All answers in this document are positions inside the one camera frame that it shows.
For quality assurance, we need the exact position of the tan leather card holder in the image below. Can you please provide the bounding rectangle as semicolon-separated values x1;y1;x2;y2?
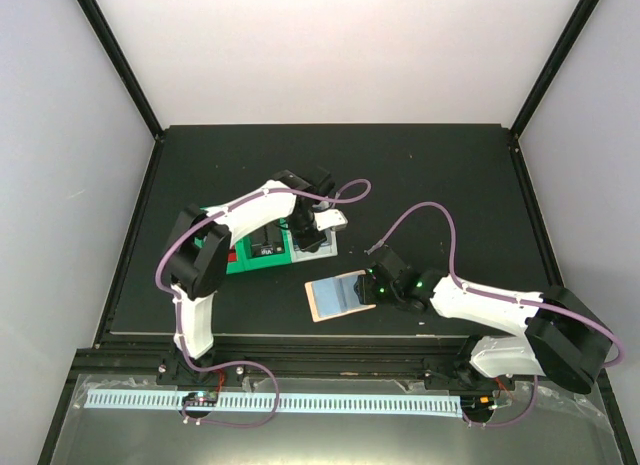
305;270;376;323

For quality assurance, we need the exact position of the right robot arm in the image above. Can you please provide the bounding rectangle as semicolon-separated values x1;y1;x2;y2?
353;246;613;394

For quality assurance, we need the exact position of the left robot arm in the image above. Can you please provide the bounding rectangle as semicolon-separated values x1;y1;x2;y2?
155;168;346;384

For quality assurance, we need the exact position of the black card stack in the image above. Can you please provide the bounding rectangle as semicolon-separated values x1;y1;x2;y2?
248;224;284;258

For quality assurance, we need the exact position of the white bin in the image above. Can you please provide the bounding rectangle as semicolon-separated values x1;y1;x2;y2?
286;230;338;263

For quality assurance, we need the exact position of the green bin left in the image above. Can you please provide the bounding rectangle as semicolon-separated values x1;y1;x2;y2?
195;204;251;274

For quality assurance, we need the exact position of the green bin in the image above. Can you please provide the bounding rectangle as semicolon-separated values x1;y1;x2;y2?
227;220;293;274
195;204;251;274

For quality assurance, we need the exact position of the green bin middle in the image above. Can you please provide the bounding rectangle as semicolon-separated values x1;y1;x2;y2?
227;220;293;274

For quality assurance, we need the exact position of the right circuit board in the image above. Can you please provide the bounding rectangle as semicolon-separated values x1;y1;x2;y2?
460;395;513;412

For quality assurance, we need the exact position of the circuit board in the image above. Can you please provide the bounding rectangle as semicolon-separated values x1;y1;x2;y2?
460;395;513;412
182;391;219;408

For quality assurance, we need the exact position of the left circuit board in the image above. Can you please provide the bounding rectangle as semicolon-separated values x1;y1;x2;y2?
182;391;219;408

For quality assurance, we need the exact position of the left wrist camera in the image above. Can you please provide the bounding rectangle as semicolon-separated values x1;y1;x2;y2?
314;209;348;231

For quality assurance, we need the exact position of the white slotted cable duct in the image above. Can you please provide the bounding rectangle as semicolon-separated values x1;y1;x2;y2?
84;389;462;418

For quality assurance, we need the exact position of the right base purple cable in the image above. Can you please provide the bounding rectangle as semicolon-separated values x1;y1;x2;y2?
462;373;540;430

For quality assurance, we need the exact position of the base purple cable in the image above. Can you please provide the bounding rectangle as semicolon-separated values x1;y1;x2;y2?
180;359;280;430
462;373;540;430

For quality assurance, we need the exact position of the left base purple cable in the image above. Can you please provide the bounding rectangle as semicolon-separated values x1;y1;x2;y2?
180;359;280;430

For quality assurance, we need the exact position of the black frame post left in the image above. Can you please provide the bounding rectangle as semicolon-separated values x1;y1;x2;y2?
76;0;164;140

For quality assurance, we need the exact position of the black frame post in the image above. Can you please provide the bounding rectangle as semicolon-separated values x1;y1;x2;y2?
76;0;164;140
508;0;611;141

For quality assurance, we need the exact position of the black frame post right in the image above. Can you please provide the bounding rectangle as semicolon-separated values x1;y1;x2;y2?
508;0;611;141

